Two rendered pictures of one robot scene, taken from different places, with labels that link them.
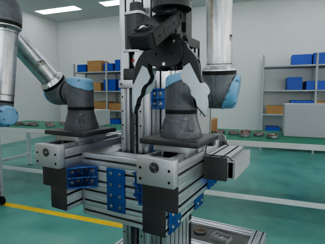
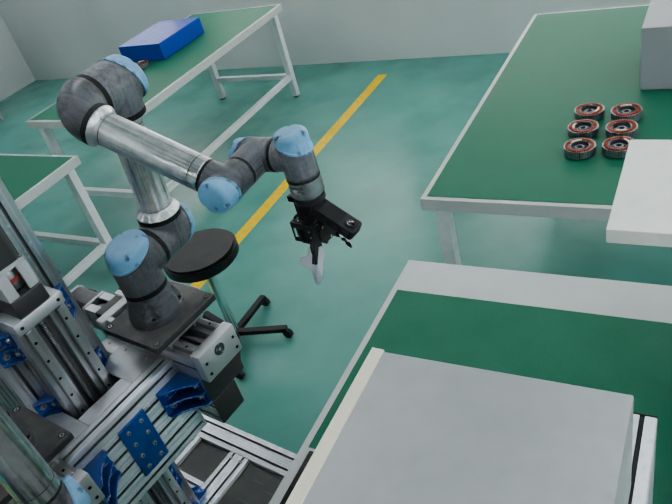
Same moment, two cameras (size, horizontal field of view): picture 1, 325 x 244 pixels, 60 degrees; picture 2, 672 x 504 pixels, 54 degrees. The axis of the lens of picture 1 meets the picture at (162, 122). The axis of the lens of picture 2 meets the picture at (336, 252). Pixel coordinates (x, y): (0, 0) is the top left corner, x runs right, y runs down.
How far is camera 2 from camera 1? 1.51 m
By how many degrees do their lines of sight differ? 74
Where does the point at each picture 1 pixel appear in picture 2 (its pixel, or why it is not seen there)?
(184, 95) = (159, 262)
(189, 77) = not seen: hidden behind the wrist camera
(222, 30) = not seen: hidden behind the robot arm
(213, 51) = (159, 195)
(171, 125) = (167, 304)
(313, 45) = not seen: outside the picture
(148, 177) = (218, 364)
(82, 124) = (30, 435)
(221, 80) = (181, 219)
